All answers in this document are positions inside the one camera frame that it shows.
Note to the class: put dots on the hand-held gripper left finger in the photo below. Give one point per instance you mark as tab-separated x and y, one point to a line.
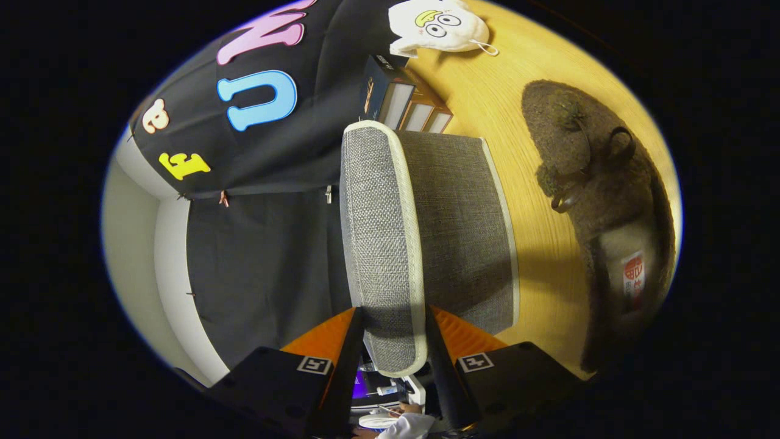
341	378

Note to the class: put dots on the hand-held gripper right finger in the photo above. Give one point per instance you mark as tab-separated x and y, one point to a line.
448	378

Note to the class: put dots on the grey fabric storage box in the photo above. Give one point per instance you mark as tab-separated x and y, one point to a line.
451	231

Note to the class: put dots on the brown fuzzy slipper shoe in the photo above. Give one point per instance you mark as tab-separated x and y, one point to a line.
609	201

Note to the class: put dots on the purple lit screen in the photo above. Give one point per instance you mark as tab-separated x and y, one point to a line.
358	385

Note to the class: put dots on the person's white sleeve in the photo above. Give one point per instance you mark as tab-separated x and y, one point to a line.
405	427

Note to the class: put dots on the copper cloth clip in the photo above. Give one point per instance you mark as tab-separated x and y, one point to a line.
224	198

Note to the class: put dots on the brown cover book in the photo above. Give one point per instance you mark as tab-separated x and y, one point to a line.
440	121
419	113

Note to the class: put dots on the dark blue hardcover book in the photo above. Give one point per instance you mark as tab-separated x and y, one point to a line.
381	91

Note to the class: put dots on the white plush toy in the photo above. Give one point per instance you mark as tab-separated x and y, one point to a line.
445	27

